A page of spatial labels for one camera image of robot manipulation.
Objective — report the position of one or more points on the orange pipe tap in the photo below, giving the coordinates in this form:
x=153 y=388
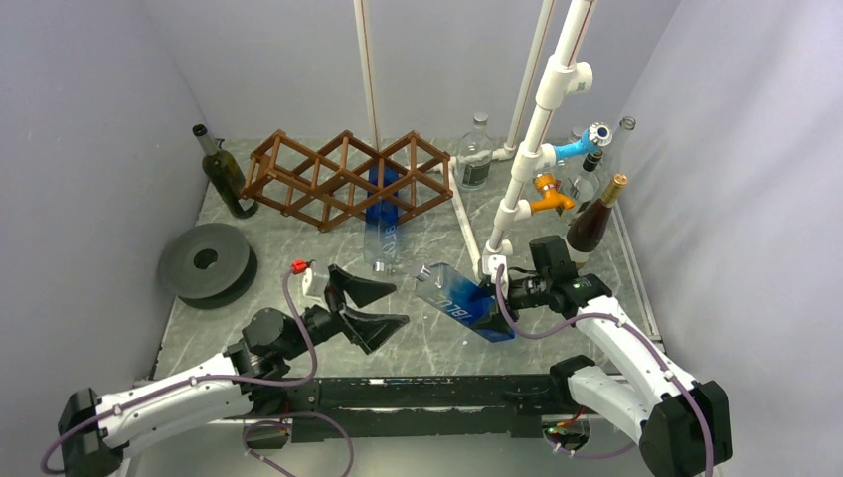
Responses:
x=551 y=196

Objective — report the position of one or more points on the green wine bottle silver cap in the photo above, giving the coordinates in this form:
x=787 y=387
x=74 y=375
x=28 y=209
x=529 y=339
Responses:
x=224 y=173

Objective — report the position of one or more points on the standing clear flask bottle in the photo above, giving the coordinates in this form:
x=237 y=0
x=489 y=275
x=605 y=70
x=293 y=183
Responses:
x=474 y=155

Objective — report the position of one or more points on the blue pipe valve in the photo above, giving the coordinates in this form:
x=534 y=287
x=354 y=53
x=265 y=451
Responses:
x=593 y=139

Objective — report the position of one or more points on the tall clear wine bottle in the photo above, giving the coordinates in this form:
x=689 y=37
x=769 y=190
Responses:
x=612 y=154

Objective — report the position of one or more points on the dark bottle gold cap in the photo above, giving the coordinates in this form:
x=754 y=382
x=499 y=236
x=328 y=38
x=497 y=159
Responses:
x=587 y=230

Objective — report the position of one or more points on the white PVC pipe frame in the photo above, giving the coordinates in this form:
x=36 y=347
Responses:
x=563 y=76

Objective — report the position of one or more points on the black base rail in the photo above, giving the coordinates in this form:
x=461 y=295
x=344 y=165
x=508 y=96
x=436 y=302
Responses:
x=520 y=406

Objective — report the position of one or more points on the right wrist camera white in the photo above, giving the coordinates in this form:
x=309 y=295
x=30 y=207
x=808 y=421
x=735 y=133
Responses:
x=489 y=265

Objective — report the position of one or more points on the blue square bottle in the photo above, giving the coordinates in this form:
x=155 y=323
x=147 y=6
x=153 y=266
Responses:
x=451 y=293
x=380 y=236

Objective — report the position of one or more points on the clear bottle black cap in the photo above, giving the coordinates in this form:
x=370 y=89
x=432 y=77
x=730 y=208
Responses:
x=581 y=184

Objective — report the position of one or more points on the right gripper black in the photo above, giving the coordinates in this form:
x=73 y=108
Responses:
x=497 y=321

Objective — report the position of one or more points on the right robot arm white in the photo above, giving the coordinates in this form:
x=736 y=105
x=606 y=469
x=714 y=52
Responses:
x=680 y=425

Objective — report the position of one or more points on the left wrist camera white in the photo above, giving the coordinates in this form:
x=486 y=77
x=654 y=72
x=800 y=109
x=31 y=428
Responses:
x=315 y=280

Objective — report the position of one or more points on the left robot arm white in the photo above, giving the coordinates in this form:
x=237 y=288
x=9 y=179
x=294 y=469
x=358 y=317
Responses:
x=97 y=432

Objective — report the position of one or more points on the brown wooden wine rack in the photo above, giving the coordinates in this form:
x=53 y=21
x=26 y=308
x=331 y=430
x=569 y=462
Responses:
x=342 y=179

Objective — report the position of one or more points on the grey foam disc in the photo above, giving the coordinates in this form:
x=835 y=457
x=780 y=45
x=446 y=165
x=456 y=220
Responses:
x=208 y=266

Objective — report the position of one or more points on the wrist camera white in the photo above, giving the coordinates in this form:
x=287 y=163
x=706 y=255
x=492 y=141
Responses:
x=489 y=265
x=315 y=280

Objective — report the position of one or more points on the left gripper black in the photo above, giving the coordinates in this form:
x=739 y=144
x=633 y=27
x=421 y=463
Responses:
x=369 y=330

